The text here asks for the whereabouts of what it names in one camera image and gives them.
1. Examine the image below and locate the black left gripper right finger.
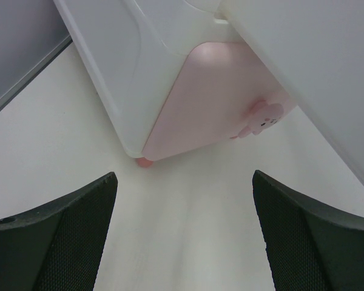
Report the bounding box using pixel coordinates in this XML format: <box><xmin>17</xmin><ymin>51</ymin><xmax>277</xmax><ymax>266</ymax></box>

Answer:
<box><xmin>252</xmin><ymin>170</ymin><xmax>364</xmax><ymax>290</ymax></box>

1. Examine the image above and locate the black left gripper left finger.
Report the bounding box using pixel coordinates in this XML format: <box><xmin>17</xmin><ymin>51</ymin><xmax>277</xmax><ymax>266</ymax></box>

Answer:
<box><xmin>0</xmin><ymin>172</ymin><xmax>118</xmax><ymax>290</ymax></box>

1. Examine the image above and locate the light pink drawer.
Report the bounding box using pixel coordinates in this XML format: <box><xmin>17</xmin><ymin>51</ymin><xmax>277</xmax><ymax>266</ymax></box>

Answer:
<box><xmin>143</xmin><ymin>42</ymin><xmax>296</xmax><ymax>161</ymax></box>

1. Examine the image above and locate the dark pink drawer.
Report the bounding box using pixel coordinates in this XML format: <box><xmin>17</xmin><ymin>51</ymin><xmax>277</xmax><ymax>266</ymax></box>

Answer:
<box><xmin>221</xmin><ymin>0</ymin><xmax>364</xmax><ymax>185</ymax></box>

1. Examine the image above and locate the white plastic cabinet body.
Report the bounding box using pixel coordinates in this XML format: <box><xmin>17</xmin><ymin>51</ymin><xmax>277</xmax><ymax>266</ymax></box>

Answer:
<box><xmin>55</xmin><ymin>0</ymin><xmax>242</xmax><ymax>158</ymax></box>

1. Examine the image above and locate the pink lower drawer knob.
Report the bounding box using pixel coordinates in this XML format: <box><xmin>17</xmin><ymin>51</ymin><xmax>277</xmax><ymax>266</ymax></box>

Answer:
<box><xmin>237</xmin><ymin>101</ymin><xmax>285</xmax><ymax>138</ymax></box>

